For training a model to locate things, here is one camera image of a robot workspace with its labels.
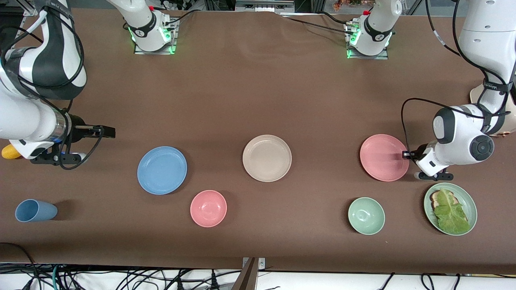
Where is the pink plate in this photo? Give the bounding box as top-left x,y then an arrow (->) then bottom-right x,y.
360,134 -> 410,182

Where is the blue plate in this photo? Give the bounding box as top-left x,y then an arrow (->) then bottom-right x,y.
137,146 -> 188,195

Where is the toast slice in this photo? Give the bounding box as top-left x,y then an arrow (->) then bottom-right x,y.
429,189 -> 457,211

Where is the green plate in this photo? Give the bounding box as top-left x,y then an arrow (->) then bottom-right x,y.
423,182 -> 478,236

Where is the green lettuce leaf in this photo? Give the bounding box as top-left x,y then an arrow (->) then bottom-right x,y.
433,188 -> 470,234

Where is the yellow fruit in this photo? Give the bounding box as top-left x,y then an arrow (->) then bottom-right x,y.
2,144 -> 21,160

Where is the green bowl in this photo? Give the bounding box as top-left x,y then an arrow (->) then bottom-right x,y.
348,197 -> 385,235

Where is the blue cup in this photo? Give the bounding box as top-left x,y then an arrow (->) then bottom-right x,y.
15,199 -> 58,223

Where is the pink bowl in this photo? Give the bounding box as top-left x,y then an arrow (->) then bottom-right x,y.
190,190 -> 227,228

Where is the beige plate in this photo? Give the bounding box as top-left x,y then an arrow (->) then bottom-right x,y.
242,135 -> 292,182

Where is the dark angled bar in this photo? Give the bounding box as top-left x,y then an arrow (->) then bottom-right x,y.
231,258 -> 259,290

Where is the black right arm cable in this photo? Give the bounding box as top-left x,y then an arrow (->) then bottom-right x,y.
0,8 -> 106,170

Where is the black left arm looped cable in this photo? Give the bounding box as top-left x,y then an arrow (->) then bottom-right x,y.
401,98 -> 508,158

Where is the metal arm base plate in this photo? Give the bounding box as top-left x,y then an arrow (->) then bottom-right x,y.
345,23 -> 390,60
134,18 -> 177,55

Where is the black left arm hanging cable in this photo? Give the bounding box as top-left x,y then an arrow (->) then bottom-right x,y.
424,0 -> 516,87

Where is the black base cable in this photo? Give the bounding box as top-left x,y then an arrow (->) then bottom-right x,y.
281,12 -> 360,39
163,9 -> 200,33

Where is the aluminium frame profile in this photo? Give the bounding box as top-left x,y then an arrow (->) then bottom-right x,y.
235,0 -> 295,13

